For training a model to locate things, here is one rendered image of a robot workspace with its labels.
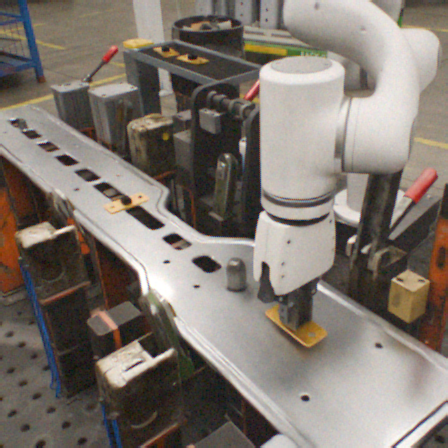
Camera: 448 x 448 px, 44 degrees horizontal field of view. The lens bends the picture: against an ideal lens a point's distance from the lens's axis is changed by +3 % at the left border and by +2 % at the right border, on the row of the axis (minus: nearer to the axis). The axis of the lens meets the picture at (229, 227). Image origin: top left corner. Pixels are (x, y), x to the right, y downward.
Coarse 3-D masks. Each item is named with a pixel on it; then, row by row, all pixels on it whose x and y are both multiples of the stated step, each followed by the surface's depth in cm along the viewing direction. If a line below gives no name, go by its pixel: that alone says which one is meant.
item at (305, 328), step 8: (272, 312) 75; (304, 320) 73; (312, 320) 73; (288, 328) 72; (304, 328) 72; (312, 328) 72; (320, 328) 72; (296, 336) 71; (304, 336) 70; (320, 336) 70; (304, 344) 70; (312, 344) 69
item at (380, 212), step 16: (384, 176) 72; (400, 176) 71; (368, 192) 74; (384, 192) 72; (368, 208) 75; (384, 208) 72; (368, 224) 76; (384, 224) 74; (384, 240) 75; (352, 256) 78
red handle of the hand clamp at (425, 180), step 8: (424, 176) 78; (432, 176) 78; (416, 184) 78; (424, 184) 78; (432, 184) 78; (408, 192) 78; (416, 192) 78; (424, 192) 78; (408, 200) 78; (416, 200) 78; (400, 208) 78; (408, 208) 78; (400, 216) 77; (392, 224) 77; (392, 232) 78; (368, 240) 77; (360, 248) 78; (368, 248) 77; (368, 256) 77
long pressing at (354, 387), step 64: (0, 128) 142; (64, 128) 140; (64, 192) 111; (128, 192) 109; (128, 256) 91; (192, 256) 89; (192, 320) 76; (256, 320) 75; (320, 320) 75; (384, 320) 74; (256, 384) 66; (320, 384) 65; (384, 384) 65
